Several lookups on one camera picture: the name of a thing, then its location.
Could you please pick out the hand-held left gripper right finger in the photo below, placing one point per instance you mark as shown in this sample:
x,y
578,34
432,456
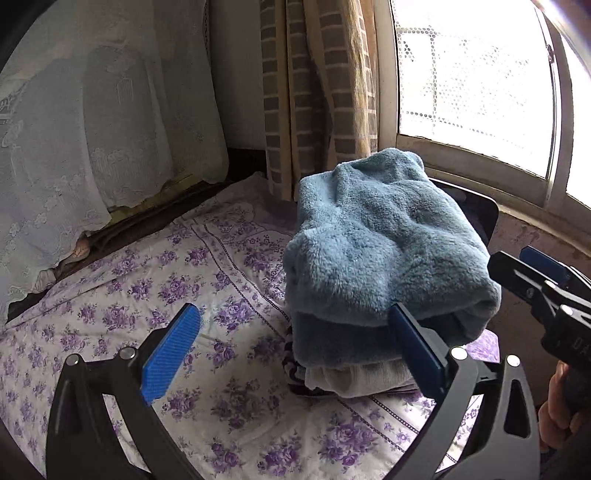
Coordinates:
x,y
415,355

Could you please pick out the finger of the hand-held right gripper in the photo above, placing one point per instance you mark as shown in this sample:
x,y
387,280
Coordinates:
x,y
521,281
545,264

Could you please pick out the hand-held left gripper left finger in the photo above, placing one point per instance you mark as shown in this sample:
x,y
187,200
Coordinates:
x,y
171,355

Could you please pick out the blue fleece jacket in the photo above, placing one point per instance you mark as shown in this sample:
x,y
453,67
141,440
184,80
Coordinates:
x,y
378,240

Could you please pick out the person's right hand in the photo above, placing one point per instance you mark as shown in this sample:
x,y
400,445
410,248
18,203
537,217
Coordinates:
x,y
554,415

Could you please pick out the beige folded cloth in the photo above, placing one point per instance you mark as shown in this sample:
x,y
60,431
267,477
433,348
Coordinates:
x,y
360,378

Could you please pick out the purple floral bed sheet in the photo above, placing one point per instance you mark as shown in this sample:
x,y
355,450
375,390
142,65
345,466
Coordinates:
x,y
231,392

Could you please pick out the black white patterned cloth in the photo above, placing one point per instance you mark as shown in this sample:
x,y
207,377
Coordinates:
x,y
293,364

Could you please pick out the white lace cover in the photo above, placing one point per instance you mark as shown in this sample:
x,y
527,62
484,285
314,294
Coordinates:
x,y
92,138

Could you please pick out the brick-pattern curtain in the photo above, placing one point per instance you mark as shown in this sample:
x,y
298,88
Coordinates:
x,y
318,92

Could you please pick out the window with white frame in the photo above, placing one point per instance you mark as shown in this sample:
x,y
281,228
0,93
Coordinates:
x,y
461,69

